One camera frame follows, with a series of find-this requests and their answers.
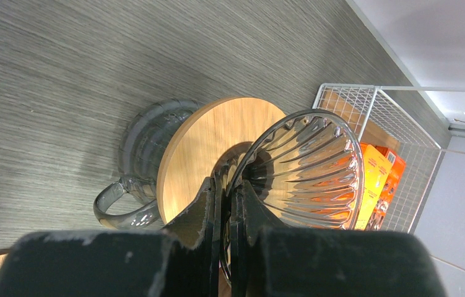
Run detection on dark transparent dripper cone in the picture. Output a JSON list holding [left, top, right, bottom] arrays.
[[212, 109, 364, 283]]

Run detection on grey glass pitcher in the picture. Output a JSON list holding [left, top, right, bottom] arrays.
[[93, 99, 202, 230]]

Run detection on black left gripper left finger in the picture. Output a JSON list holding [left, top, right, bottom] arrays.
[[0, 177, 221, 296]]

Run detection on orange printed snack box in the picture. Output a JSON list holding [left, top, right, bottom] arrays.
[[365, 145, 406, 231]]

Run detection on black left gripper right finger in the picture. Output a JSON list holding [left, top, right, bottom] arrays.
[[230, 182, 446, 296]]

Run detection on white wire wooden shelf rack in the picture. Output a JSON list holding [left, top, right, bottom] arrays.
[[313, 83, 465, 234]]

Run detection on wooden ring holder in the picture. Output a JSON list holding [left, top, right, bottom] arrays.
[[157, 97, 285, 223]]

